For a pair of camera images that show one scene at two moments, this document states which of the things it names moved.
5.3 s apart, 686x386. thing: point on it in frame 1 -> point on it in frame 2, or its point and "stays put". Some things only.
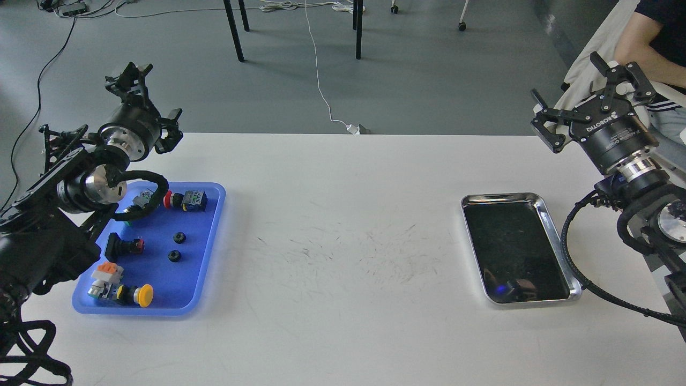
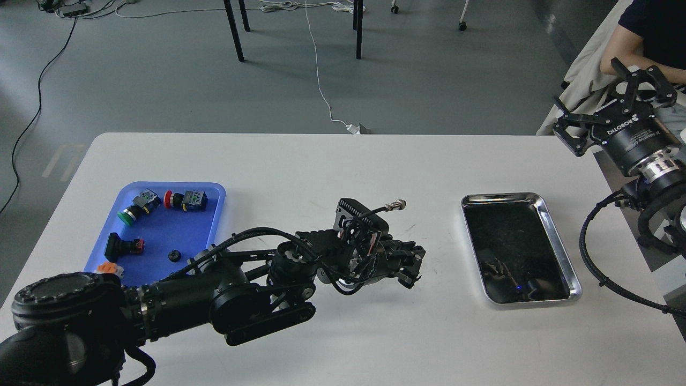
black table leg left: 234,30 stays put
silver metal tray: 518,252 stays put
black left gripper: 136,127 -> 358,251
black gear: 174,255 stays put
